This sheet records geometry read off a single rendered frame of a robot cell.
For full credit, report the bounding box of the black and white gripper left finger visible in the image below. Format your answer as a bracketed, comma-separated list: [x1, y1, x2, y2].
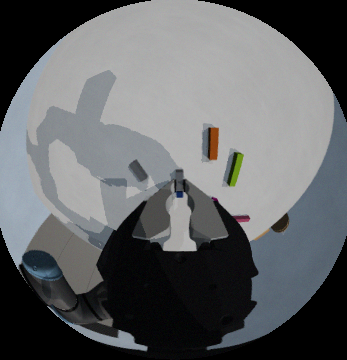
[101, 179, 176, 278]

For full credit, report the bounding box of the dark pink rod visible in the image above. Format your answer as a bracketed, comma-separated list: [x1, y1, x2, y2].
[233, 215, 250, 222]

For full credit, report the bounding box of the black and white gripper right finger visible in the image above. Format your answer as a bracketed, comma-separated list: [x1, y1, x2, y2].
[183, 179, 259, 278]

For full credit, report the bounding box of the lime green rod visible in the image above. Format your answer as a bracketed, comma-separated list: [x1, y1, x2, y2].
[227, 152, 244, 186]

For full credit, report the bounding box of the orange rod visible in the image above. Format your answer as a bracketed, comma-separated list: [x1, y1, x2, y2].
[208, 128, 219, 160]

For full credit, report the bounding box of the dark grey rod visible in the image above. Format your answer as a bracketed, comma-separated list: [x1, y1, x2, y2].
[176, 169, 183, 191]
[129, 159, 148, 182]

